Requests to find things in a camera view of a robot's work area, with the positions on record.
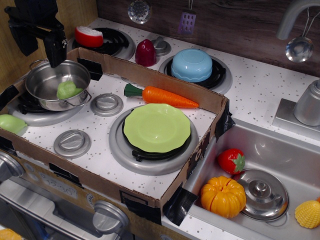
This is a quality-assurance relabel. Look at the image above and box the black rear right burner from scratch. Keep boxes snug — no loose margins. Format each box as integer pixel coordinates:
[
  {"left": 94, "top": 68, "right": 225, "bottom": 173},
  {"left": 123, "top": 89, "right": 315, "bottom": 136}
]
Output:
[{"left": 163, "top": 57, "right": 227, "bottom": 89}]

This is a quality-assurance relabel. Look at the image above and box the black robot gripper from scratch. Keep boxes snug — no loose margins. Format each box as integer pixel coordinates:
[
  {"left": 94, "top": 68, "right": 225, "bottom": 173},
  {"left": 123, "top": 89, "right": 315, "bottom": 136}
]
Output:
[{"left": 4, "top": 0, "right": 68, "bottom": 68}]

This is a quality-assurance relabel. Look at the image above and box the black front right burner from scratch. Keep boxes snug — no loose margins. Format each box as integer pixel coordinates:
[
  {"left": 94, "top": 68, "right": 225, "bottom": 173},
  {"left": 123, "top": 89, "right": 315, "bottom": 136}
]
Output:
[{"left": 122, "top": 114, "right": 192, "bottom": 162}]

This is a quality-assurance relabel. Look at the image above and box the stainless steel pot lid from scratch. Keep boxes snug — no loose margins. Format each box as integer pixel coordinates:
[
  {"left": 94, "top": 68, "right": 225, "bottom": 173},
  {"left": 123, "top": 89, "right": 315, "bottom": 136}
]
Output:
[{"left": 233, "top": 168, "right": 290, "bottom": 222}]

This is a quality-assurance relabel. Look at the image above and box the metal sink basin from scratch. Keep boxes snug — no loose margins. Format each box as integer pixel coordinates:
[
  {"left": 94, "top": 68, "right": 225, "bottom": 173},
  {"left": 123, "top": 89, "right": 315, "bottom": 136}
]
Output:
[{"left": 185, "top": 120, "right": 320, "bottom": 240}]

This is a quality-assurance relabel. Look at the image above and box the black burner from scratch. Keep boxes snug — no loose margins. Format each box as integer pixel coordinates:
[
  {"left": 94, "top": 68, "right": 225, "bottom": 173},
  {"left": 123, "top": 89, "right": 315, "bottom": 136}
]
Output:
[
  {"left": 69, "top": 27, "right": 129, "bottom": 56},
  {"left": 18, "top": 92, "right": 49, "bottom": 115},
  {"left": 163, "top": 57, "right": 227, "bottom": 89},
  {"left": 122, "top": 114, "right": 192, "bottom": 162}
]

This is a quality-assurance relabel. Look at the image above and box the black rear left burner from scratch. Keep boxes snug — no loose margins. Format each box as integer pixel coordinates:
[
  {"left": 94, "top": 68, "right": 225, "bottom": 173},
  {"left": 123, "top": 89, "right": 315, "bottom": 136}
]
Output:
[{"left": 69, "top": 27, "right": 129, "bottom": 56}]

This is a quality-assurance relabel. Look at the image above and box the light blue plastic bowl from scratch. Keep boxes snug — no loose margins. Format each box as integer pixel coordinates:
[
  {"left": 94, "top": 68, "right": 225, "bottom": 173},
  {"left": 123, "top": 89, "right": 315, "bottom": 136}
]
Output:
[{"left": 171, "top": 48, "right": 213, "bottom": 83}]

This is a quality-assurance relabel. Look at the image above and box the light green toy vegetable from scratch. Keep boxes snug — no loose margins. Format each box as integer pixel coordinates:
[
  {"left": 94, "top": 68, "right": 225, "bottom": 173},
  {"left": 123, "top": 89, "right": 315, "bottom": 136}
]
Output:
[{"left": 0, "top": 114, "right": 28, "bottom": 134}]

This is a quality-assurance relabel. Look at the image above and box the orange toy pumpkin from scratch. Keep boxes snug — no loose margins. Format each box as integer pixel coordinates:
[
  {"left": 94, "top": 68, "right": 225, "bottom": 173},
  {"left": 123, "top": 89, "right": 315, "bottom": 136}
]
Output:
[{"left": 200, "top": 175, "right": 247, "bottom": 219}]

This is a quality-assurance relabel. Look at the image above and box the silver stove knob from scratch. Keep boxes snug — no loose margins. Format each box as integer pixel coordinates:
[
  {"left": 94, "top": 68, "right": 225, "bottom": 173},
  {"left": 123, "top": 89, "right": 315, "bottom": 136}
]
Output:
[
  {"left": 90, "top": 93, "right": 124, "bottom": 117},
  {"left": 53, "top": 129, "right": 92, "bottom": 159},
  {"left": 151, "top": 36, "right": 171, "bottom": 57}
]

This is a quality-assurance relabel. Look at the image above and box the silver toy faucet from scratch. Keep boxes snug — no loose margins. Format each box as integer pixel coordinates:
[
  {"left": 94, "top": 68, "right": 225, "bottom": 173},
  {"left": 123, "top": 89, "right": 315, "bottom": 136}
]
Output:
[{"left": 272, "top": 0, "right": 320, "bottom": 140}]

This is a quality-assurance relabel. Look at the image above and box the orange toy carrot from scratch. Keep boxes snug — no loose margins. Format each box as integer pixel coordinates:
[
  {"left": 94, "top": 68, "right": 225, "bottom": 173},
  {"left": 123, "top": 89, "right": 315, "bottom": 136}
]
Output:
[{"left": 124, "top": 83, "right": 199, "bottom": 109}]

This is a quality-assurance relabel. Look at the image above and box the brown cardboard fence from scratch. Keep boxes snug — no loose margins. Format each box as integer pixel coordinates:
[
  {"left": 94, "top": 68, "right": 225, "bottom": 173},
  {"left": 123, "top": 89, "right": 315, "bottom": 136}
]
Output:
[{"left": 0, "top": 47, "right": 232, "bottom": 223}]

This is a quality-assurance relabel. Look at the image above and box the light green toy broccoli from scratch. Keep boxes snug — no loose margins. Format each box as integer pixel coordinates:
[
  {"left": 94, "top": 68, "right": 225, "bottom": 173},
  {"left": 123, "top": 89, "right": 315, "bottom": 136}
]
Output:
[{"left": 56, "top": 80, "right": 83, "bottom": 100}]

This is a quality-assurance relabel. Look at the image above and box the hanging purple spatula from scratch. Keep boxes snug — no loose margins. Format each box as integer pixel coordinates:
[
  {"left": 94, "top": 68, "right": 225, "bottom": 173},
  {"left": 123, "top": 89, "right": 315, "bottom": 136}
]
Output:
[{"left": 177, "top": 0, "right": 197, "bottom": 35}]

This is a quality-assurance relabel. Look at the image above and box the dark red toy vegetable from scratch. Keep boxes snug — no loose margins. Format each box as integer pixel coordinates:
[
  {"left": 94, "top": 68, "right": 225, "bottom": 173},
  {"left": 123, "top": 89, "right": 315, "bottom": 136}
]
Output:
[{"left": 135, "top": 39, "right": 157, "bottom": 67}]

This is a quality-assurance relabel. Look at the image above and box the red and white toy food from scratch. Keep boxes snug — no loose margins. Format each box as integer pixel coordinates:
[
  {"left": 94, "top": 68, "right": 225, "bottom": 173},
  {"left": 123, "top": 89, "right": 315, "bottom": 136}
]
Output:
[{"left": 74, "top": 26, "right": 104, "bottom": 48}]

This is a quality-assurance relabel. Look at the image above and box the silver oven knob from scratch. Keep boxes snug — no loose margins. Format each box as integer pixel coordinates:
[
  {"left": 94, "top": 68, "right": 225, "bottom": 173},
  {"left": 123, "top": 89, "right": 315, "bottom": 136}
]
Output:
[
  {"left": 0, "top": 151, "right": 25, "bottom": 182},
  {"left": 92, "top": 200, "right": 129, "bottom": 235}
]

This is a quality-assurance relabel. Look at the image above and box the yellow toy corn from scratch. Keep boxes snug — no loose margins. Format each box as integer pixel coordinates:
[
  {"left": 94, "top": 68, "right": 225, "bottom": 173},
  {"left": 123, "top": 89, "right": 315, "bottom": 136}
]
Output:
[{"left": 294, "top": 200, "right": 320, "bottom": 229}]

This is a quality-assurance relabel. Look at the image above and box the hanging metal skimmer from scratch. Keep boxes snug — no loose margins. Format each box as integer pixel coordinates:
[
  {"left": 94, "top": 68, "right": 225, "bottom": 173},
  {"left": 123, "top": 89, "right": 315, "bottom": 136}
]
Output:
[{"left": 127, "top": 0, "right": 152, "bottom": 24}]

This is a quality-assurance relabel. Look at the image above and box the black front left burner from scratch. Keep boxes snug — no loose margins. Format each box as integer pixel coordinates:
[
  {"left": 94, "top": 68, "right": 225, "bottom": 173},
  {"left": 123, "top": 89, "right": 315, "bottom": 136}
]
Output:
[{"left": 18, "top": 92, "right": 49, "bottom": 115}]

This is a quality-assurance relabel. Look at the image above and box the light green plastic plate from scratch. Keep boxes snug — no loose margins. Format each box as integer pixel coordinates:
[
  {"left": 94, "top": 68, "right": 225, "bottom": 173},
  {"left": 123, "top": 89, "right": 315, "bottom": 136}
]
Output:
[{"left": 123, "top": 103, "right": 191, "bottom": 153}]

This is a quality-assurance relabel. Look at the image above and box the hanging metal ladle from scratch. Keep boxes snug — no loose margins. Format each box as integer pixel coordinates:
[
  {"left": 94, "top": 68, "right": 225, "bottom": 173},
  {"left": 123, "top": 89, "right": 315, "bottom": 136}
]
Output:
[{"left": 285, "top": 8, "right": 318, "bottom": 63}]

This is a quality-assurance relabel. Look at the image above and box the red toy strawberry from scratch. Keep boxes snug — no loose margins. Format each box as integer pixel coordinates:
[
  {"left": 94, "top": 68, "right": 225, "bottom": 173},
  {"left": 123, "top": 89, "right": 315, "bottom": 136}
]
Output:
[{"left": 217, "top": 148, "right": 245, "bottom": 175}]

